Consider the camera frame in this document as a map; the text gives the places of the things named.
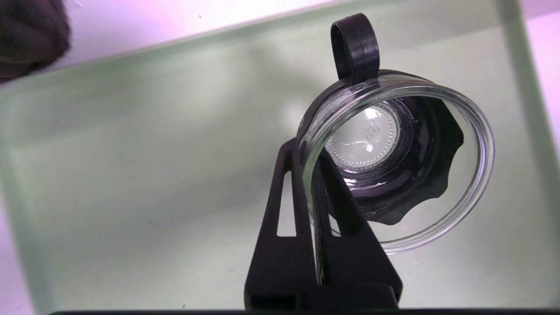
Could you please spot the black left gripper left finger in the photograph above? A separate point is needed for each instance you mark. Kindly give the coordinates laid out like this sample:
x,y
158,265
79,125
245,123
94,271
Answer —
x,y
280,245

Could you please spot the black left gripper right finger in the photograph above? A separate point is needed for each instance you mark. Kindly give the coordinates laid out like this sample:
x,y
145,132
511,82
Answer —
x,y
354,253

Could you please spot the light green plastic tray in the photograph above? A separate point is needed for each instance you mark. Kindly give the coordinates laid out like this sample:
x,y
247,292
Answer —
x,y
153,175

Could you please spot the dark brown wicker basket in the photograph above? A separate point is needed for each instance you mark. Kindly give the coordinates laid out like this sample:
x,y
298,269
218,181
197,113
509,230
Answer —
x,y
26,35

